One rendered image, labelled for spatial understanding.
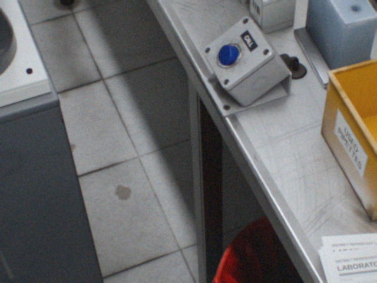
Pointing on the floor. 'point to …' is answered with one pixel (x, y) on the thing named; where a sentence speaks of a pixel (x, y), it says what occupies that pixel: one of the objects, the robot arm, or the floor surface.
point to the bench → (262, 144)
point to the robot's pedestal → (42, 196)
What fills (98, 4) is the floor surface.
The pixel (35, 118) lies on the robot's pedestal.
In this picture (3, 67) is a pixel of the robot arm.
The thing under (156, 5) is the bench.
